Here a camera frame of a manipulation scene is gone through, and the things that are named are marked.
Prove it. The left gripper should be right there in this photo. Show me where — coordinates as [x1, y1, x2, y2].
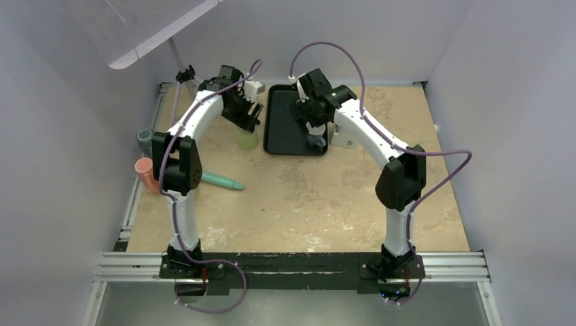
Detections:
[222, 91, 262, 133]

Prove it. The blue patterned mug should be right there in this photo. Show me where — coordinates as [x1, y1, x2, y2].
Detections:
[306, 122, 327, 147]

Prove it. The green cup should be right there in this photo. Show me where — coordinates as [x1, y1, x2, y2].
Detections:
[236, 129, 259, 151]

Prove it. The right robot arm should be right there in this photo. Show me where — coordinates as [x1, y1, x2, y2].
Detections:
[289, 69, 427, 276]

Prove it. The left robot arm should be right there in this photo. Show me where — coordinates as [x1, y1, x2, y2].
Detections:
[151, 59, 265, 278]

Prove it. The dark teal mug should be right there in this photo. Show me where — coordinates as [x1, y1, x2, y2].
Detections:
[137, 128, 154, 158]

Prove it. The black tray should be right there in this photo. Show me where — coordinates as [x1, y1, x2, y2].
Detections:
[263, 84, 328, 157]

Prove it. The tripod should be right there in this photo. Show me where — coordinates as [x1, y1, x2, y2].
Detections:
[168, 37, 196, 124]

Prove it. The teal cylinder toy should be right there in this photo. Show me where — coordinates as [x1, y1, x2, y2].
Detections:
[201, 171, 245, 190]

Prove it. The pink cup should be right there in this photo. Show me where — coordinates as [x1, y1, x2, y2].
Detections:
[134, 157, 160, 195]

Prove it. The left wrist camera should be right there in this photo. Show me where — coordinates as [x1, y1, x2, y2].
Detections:
[242, 79, 266, 101]

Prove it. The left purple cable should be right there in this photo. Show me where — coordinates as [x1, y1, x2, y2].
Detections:
[157, 59, 264, 266]

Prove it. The purple cable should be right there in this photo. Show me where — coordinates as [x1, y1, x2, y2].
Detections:
[157, 59, 264, 266]
[289, 42, 473, 306]

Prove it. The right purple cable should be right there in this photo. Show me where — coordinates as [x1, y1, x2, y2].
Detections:
[289, 42, 473, 306]

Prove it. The aluminium rail frame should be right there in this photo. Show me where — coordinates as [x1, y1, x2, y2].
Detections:
[81, 252, 503, 325]

